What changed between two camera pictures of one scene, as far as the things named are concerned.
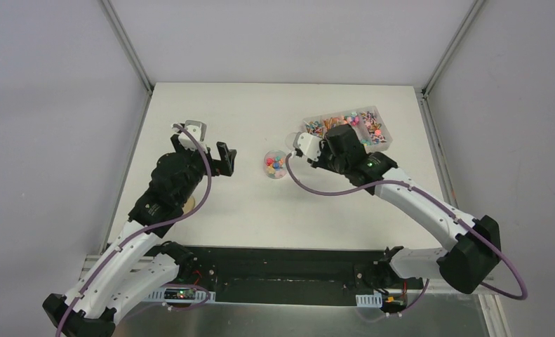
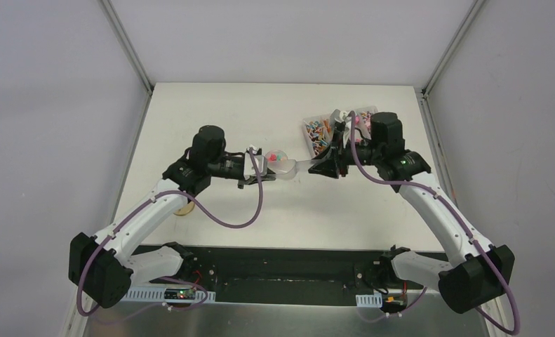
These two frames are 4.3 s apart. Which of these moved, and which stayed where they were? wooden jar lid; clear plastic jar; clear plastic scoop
Moved: clear plastic scoop
Stayed: wooden jar lid; clear plastic jar
